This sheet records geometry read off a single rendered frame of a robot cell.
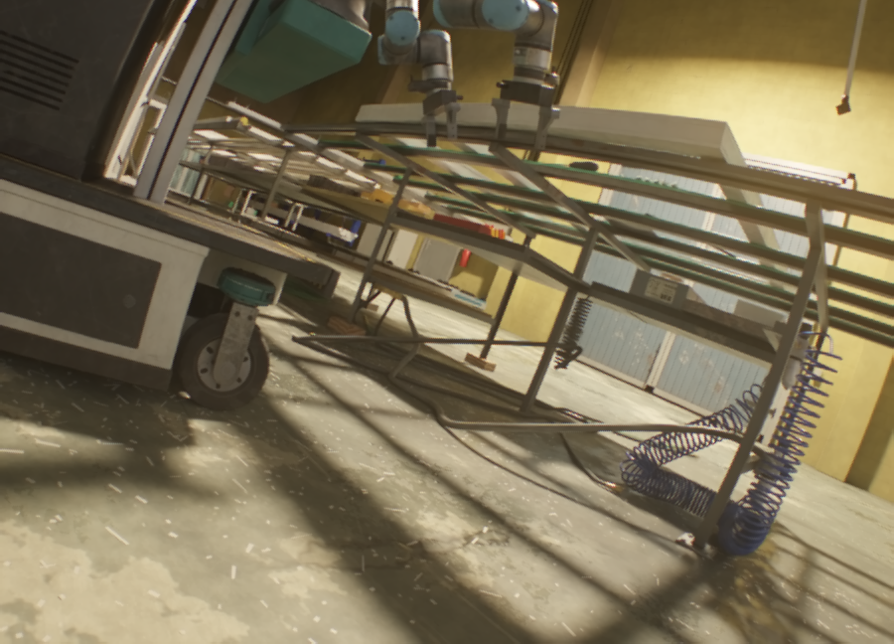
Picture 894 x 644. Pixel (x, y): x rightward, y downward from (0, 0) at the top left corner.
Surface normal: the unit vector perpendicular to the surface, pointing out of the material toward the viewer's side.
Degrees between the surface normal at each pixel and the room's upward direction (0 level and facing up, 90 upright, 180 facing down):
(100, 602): 0
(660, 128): 90
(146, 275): 90
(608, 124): 90
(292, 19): 90
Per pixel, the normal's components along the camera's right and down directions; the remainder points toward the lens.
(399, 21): 0.16, 0.22
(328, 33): 0.52, 0.27
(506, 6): -0.53, 0.30
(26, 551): 0.36, -0.93
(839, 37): -0.67, -0.21
